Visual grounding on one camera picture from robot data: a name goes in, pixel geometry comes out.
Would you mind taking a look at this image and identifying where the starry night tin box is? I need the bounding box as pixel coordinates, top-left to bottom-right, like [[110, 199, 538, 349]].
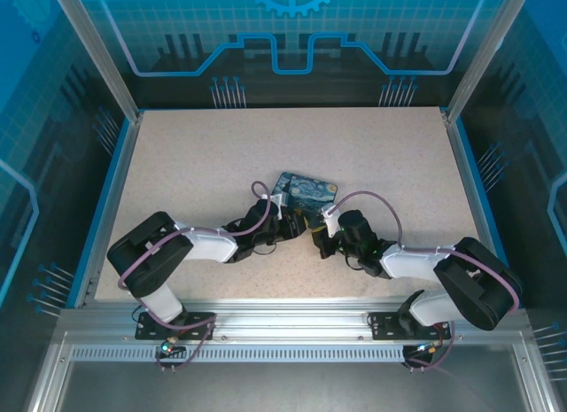
[[270, 170, 341, 236]]

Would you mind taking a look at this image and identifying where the small lit connector board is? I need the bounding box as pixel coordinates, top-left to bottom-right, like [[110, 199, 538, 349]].
[[405, 339, 445, 364], [157, 335, 188, 358]]

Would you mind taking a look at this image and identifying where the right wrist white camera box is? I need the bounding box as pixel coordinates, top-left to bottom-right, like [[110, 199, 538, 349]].
[[318, 203, 341, 237]]

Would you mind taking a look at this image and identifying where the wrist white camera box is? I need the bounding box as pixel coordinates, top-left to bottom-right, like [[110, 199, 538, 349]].
[[268, 193, 285, 222], [318, 203, 341, 237]]

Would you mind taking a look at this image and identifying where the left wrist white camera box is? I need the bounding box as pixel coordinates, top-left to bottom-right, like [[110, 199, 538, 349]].
[[268, 193, 285, 222]]

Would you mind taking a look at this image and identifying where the wide aluminium mounting rail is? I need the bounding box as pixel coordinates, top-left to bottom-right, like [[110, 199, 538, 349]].
[[57, 296, 532, 343]]

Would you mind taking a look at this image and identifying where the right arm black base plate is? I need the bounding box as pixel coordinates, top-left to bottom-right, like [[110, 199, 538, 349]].
[[367, 311, 455, 341]]

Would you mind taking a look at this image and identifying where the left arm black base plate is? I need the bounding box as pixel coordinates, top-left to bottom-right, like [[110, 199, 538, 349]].
[[135, 311, 217, 341]]

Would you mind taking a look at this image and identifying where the slotted grey cable duct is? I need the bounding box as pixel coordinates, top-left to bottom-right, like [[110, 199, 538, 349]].
[[70, 346, 407, 363]]

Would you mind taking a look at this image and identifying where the aluminium table side rail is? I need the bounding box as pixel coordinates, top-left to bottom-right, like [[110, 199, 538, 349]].
[[444, 110, 524, 309], [74, 113, 144, 309]]

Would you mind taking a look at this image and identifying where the aluminium frame post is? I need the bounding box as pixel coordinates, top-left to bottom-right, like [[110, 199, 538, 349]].
[[48, 0, 144, 121], [444, 0, 523, 123]]

